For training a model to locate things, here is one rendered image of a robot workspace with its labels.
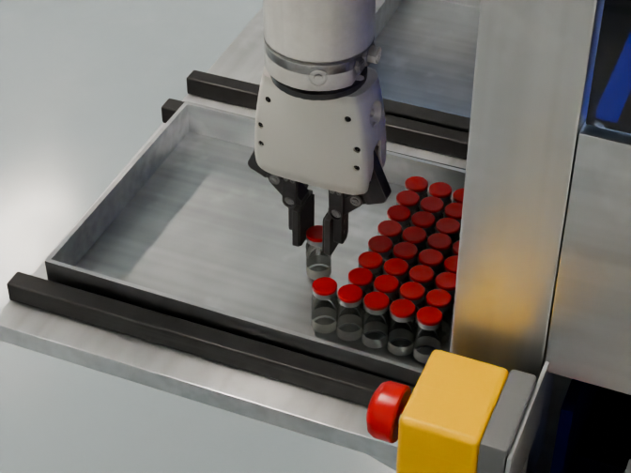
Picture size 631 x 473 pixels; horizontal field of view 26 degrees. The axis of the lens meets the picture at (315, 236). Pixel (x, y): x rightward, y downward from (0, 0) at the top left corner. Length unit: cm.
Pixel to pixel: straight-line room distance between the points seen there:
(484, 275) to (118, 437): 143
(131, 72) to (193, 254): 190
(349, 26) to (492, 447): 33
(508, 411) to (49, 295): 45
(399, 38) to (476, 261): 65
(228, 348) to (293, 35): 26
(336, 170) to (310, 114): 5
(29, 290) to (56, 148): 171
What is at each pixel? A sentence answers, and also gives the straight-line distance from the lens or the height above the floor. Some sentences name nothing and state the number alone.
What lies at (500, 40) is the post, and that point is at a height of 126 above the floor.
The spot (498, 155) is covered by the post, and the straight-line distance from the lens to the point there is 83.
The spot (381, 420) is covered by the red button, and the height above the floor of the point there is 100.
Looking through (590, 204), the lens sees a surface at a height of 116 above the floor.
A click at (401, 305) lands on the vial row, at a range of 110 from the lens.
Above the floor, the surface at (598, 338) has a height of 106.
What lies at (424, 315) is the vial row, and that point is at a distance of 109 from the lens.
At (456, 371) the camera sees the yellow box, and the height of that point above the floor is 103.
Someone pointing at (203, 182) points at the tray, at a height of 88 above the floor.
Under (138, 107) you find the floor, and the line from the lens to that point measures 298.
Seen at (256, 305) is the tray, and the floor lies 88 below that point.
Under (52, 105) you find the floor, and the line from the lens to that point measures 301.
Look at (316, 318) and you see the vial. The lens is 113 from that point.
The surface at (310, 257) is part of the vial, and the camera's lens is 117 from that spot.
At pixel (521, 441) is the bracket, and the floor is 101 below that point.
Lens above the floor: 167
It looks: 40 degrees down
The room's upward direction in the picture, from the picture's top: straight up
